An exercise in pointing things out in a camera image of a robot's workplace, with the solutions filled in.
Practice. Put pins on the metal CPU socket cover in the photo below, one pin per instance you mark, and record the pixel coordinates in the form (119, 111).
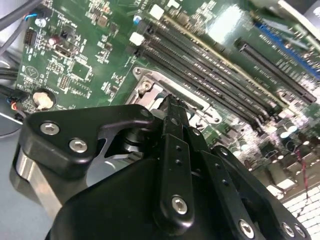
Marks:
(152, 91)

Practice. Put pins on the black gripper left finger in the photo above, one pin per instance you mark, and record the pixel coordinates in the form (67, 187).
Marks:
(75, 125)

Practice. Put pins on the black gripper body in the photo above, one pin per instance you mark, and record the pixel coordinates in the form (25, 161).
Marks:
(112, 212)

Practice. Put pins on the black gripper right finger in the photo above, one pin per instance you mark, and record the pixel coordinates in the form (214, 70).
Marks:
(225, 180)

